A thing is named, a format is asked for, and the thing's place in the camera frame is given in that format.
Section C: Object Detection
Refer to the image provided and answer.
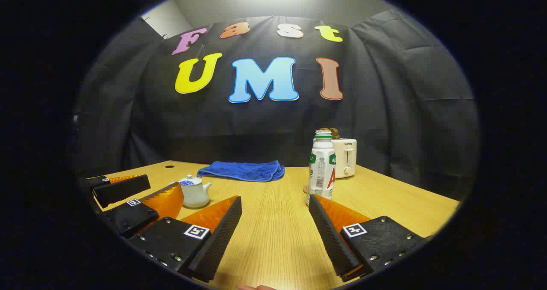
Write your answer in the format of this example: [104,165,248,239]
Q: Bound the black backdrop cloth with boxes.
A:
[73,10,481,201]

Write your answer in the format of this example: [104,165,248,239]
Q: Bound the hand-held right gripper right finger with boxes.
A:
[309,194,432,282]

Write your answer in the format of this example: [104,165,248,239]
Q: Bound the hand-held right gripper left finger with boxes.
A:
[128,196,243,283]

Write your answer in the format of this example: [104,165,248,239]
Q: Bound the white water bottle green label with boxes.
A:
[306,130,337,207]

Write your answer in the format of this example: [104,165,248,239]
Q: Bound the cream toaster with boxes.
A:
[313,138,357,179]

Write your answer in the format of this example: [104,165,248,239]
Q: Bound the blue towel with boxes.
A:
[197,160,285,183]

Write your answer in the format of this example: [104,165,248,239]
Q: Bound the white teacup with spout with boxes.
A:
[179,181,212,209]

